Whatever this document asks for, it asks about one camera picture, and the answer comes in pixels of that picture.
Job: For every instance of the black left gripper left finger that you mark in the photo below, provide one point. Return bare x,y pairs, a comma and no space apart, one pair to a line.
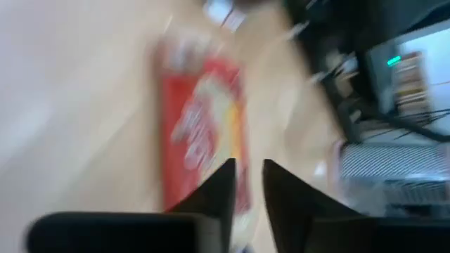
211,218

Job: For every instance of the pink mesh basket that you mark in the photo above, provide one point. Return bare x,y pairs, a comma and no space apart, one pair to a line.
386,161

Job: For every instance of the red cardboard packet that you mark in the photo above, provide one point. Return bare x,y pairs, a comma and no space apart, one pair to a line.
177,147

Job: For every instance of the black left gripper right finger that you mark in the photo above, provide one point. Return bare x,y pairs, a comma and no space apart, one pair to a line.
299,218

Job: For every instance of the small white object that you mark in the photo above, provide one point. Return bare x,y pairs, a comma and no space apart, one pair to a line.
219,10

